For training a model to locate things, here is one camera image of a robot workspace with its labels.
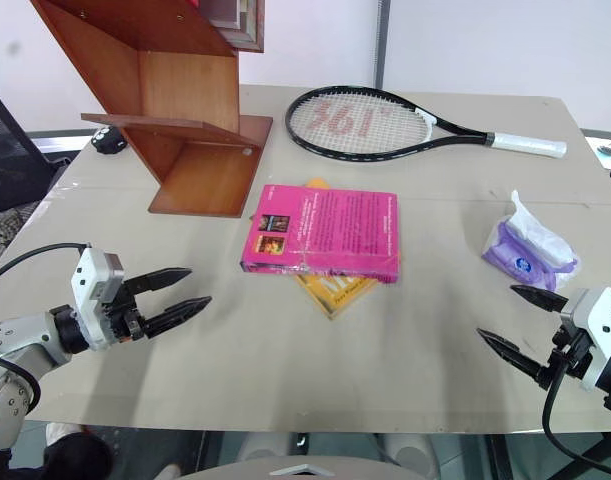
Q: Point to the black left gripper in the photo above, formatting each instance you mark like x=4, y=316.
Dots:
x=125, y=320

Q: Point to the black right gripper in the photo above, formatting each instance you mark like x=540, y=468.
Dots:
x=572, y=355

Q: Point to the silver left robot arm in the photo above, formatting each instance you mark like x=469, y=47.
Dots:
x=15, y=345

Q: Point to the yellow book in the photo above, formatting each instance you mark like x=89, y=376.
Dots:
x=337, y=297

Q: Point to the pink book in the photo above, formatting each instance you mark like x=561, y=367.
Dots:
x=330, y=230

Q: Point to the wooden zigzag shelf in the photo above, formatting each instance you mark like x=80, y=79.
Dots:
x=185, y=95

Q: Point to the purple wet wipes pack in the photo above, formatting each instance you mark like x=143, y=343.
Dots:
x=527, y=250

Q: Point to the black round gadget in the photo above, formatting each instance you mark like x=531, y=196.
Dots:
x=107, y=141

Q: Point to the dark rounded shape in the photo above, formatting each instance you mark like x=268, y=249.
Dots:
x=77, y=457

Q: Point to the black mesh office chair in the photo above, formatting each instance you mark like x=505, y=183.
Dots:
x=7, y=160

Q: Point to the black tennis racket white grip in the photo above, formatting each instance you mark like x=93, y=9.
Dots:
x=435, y=125

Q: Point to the grey robot torso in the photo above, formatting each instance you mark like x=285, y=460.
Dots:
x=305, y=469

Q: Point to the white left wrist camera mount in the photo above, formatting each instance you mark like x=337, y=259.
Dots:
x=92, y=272

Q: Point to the grey wall post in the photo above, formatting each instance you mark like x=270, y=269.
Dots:
x=380, y=40

